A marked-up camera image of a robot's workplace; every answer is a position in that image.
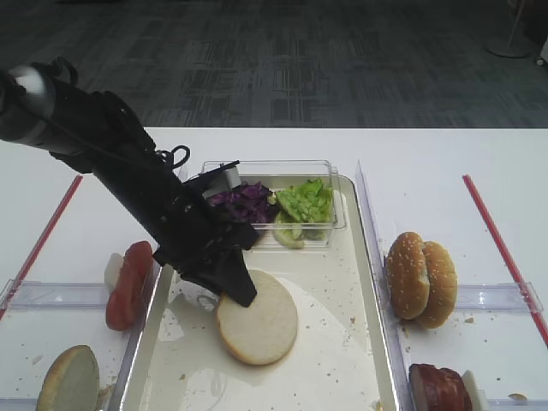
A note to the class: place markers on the purple cabbage shreds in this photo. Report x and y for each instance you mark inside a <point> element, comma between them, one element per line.
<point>247,203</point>

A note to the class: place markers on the right lower clear track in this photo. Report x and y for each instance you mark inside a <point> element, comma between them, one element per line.
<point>513,404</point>

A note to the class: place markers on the clear plastic container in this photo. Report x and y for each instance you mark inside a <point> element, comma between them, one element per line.
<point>280,174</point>

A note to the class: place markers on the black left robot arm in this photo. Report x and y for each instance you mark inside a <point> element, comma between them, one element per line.
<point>97,133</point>

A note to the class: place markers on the left red rail strip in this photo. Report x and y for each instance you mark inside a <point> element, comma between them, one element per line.
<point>45,233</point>

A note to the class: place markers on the metal serving tray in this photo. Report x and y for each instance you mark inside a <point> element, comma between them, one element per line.
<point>338,361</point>

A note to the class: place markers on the clear divider wall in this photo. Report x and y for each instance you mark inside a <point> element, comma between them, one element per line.
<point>135,342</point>
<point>399,396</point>

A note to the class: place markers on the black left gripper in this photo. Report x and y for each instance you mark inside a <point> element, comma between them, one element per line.
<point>205,247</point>

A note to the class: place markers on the white tomato pusher block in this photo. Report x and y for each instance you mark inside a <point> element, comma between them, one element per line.
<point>112,271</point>

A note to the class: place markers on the white patty pusher block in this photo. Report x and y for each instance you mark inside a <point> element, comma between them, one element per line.
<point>477,396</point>

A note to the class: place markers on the left lower clear track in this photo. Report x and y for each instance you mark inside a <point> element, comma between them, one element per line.
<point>17,404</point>

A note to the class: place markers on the right upper clear track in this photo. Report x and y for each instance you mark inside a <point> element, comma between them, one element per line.
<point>498,298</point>

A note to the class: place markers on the sesame bun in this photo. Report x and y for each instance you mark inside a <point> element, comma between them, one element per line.
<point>407,276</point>
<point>443,286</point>

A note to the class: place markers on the sesame bun top left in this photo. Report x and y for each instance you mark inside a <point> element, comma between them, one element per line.
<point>407,276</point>

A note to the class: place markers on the right red rail strip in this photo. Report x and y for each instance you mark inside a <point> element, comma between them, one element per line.
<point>514,271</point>

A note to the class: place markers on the brown meat patty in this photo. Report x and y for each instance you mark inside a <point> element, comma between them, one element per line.
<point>438,389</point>

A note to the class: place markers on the left clear divider wall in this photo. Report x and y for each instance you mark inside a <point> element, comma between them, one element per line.
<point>135,342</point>

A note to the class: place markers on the red rail strip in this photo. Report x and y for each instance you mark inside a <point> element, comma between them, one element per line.
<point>514,271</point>
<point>45,233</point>

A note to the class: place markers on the clear track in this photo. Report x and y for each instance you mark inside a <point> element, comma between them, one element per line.
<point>513,404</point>
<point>29,295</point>
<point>498,298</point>
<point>17,404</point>

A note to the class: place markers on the bun half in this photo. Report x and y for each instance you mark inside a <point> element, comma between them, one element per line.
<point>265,331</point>
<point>72,381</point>

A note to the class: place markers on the green lettuce leaves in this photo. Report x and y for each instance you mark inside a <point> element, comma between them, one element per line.
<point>305,204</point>

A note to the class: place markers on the white stand base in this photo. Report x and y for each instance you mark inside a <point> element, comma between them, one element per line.
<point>513,47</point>

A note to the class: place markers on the left upper clear track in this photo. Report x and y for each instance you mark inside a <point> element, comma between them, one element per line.
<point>29,295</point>

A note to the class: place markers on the right clear divider wall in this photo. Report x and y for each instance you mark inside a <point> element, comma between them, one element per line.
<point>399,396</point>

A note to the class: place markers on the sesame bun top right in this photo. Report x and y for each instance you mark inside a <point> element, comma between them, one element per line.
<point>443,286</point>

